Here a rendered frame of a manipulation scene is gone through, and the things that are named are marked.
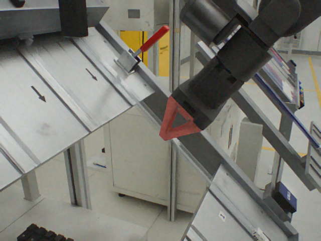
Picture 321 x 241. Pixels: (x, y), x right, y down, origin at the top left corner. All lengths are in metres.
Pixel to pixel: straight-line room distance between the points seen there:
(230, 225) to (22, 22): 0.41
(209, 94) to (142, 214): 1.41
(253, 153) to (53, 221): 0.56
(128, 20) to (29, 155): 1.17
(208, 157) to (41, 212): 0.48
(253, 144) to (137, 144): 0.86
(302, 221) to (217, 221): 1.44
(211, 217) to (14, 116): 0.30
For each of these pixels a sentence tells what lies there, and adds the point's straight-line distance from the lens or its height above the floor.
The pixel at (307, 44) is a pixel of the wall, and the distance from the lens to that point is 7.95.
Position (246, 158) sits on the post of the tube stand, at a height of 0.71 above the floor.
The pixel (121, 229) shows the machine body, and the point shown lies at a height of 0.62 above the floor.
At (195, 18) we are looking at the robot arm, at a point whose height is 1.10.
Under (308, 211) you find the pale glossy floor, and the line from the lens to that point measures 1.97.
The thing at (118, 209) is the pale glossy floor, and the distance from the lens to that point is 1.81.
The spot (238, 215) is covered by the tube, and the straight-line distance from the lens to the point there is 0.50.
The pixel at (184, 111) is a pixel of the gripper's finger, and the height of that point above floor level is 0.98.
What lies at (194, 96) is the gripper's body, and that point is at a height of 1.01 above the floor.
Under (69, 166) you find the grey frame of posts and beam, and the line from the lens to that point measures 0.79.
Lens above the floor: 1.12
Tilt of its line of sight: 22 degrees down
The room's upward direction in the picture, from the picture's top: straight up
